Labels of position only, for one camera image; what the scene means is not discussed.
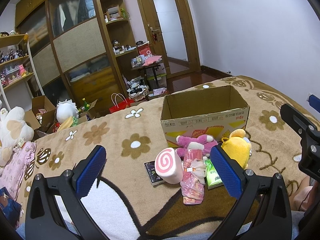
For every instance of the wooden wardrobe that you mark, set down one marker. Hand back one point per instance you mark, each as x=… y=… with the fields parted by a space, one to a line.
x=79 y=48

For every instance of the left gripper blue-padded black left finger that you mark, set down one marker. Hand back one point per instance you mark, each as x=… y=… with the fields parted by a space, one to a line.
x=43 y=217

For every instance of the black face mask packet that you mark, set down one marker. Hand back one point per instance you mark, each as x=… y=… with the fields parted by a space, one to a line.
x=154 y=178

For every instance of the white cat plush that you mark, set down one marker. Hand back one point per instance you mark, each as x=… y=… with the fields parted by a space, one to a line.
x=13 y=129

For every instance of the cardboard box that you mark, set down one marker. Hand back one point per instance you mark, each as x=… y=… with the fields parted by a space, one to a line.
x=42 y=114
x=215 y=111

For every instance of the wooden door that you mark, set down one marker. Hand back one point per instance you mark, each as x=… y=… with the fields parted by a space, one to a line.
x=170 y=31

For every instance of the small black table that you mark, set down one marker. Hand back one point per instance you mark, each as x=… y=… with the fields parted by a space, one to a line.
x=153 y=74

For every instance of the basket of toys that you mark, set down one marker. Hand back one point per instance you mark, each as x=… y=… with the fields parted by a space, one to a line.
x=137 y=89

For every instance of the person's hand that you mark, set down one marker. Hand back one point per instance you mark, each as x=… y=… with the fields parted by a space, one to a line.
x=305 y=195

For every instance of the green bottle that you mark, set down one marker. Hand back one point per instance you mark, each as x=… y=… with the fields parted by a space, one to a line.
x=86 y=105

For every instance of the yellow dog plush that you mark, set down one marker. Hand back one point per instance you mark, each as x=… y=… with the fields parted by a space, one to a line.
x=238 y=147

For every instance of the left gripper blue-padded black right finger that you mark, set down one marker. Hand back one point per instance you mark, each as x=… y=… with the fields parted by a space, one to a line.
x=261 y=209

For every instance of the red box on shelf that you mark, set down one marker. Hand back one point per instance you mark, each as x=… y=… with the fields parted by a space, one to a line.
x=144 y=49

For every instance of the pink plastic bag roll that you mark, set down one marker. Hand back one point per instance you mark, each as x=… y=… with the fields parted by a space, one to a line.
x=194 y=172

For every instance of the pink paper on table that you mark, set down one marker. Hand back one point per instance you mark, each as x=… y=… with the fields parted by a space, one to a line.
x=151 y=60

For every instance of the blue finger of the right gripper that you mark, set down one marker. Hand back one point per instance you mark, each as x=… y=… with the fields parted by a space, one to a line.
x=314 y=102

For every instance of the white round plush head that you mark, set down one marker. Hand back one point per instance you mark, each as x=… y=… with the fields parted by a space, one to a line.
x=65 y=109

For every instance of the pink floral cloth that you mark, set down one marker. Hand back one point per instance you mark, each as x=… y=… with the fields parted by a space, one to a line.
x=13 y=173

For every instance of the red paper gift bag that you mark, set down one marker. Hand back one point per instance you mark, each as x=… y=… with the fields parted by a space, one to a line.
x=120 y=102

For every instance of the green tissue pack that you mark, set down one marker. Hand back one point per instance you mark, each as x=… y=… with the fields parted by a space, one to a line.
x=213 y=179

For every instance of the open cardboard box on floor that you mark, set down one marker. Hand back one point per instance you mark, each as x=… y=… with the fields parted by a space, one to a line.
x=42 y=114

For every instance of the pink swirl roll plush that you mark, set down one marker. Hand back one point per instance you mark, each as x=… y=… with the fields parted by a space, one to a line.
x=168 y=166

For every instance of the white display shelf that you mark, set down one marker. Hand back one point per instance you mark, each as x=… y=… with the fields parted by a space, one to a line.
x=17 y=63

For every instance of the beige flower blanket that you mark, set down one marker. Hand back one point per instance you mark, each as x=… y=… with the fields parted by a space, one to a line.
x=122 y=201

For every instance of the pink bear plush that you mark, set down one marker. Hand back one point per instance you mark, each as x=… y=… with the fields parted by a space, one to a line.
x=203 y=142

